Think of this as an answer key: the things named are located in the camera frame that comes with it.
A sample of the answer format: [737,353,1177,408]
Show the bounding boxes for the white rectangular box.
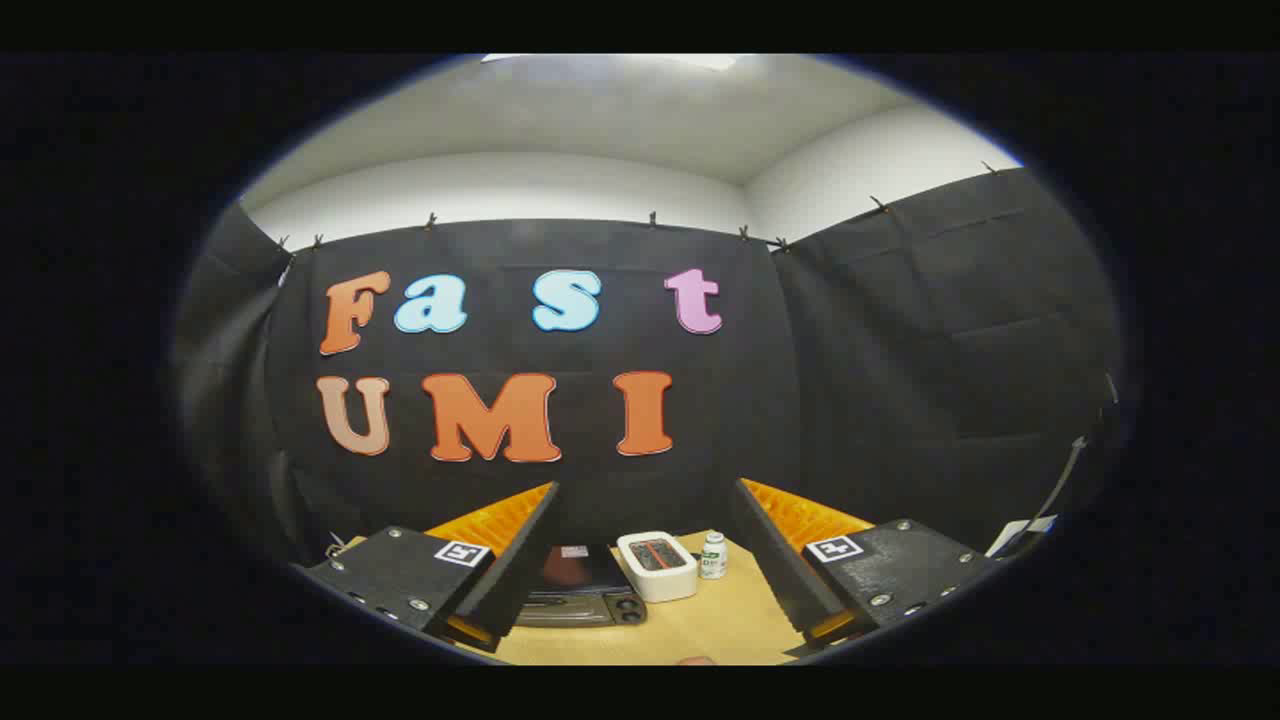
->
[616,531,699,604]

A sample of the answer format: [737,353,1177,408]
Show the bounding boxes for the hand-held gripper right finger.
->
[730,478,1004,656]

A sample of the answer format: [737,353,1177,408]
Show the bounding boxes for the ceiling light panel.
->
[480,54,741,73]

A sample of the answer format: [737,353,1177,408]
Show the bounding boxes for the black toaster oven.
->
[513,543,649,629]

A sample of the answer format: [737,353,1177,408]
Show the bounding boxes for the white paper sheet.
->
[985,515,1057,558]

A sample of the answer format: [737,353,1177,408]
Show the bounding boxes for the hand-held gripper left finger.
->
[290,481,561,656]

